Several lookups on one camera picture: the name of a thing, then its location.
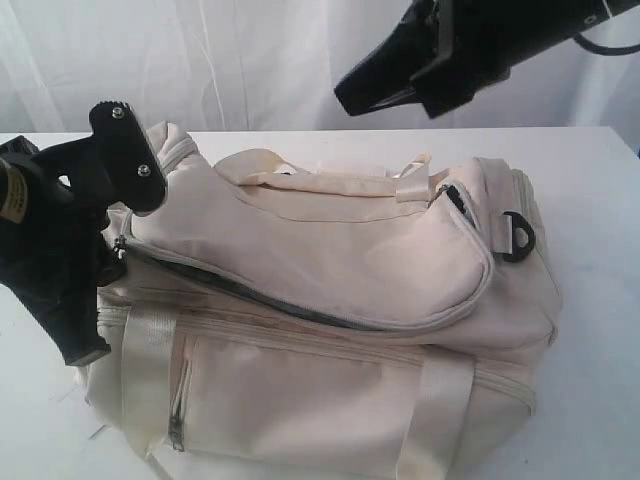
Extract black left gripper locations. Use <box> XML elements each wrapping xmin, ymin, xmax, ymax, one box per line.
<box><xmin>1</xmin><ymin>135</ymin><xmax>125</xmax><ymax>366</ymax></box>

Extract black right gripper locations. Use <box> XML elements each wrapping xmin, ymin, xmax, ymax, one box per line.
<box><xmin>334</xmin><ymin>1</ymin><xmax>639</xmax><ymax>119</ymax></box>

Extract cream duffel bag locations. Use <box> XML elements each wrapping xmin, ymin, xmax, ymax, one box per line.
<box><xmin>77</xmin><ymin>122</ymin><xmax>562</xmax><ymax>479</ymax></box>

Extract white backdrop curtain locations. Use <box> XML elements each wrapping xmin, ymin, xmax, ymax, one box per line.
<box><xmin>1</xmin><ymin>1</ymin><xmax>639</xmax><ymax>144</ymax></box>

